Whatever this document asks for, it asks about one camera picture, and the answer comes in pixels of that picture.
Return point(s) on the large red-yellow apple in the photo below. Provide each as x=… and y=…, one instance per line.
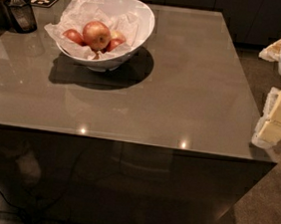
x=96, y=35

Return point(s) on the right red apple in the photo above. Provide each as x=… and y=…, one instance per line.
x=113, y=44

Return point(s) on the red apple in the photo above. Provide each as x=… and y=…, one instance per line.
x=74, y=36
x=113, y=44

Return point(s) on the white ceramic bowl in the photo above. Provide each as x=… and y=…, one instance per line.
x=141, y=24

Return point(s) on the left red apple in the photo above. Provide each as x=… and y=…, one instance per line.
x=74, y=36

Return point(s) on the white crumpled paper liner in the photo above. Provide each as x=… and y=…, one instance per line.
x=78, y=15

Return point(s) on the black mesh cup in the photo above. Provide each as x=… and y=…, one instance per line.
x=22, y=16

